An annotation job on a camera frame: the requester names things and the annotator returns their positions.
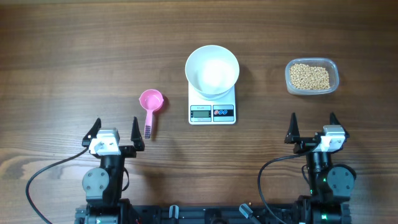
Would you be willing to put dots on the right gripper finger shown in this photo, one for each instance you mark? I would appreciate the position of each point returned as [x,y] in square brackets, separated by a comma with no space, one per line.
[334,121]
[293,134]

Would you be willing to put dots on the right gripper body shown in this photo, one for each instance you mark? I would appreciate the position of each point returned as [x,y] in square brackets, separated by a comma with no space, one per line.
[305,145]

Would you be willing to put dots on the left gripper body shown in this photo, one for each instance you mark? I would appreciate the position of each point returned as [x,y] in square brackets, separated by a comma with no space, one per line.
[126,152]

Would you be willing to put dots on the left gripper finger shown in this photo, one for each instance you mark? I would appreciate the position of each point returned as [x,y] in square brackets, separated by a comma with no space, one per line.
[136,137]
[91,134]

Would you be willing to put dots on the pink plastic measuring scoop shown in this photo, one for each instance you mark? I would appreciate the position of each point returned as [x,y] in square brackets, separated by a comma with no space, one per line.
[151,100]

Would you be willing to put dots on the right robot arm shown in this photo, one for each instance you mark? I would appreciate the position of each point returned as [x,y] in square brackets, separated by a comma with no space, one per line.
[330,184]

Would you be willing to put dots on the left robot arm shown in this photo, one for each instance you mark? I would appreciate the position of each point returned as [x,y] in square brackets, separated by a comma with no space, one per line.
[103,185]

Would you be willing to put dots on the white digital kitchen scale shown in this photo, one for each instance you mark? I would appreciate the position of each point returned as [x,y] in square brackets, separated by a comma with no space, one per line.
[220,110]

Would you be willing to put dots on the white bowl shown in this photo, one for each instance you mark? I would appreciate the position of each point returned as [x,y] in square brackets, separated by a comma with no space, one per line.
[212,70]

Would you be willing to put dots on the clear plastic container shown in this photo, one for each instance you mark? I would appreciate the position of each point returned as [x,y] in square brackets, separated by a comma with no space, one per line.
[314,62]

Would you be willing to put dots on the soybeans in container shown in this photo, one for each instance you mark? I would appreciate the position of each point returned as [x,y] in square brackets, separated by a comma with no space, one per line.
[305,77]

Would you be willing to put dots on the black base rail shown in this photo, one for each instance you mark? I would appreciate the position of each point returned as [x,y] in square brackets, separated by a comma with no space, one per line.
[208,215]

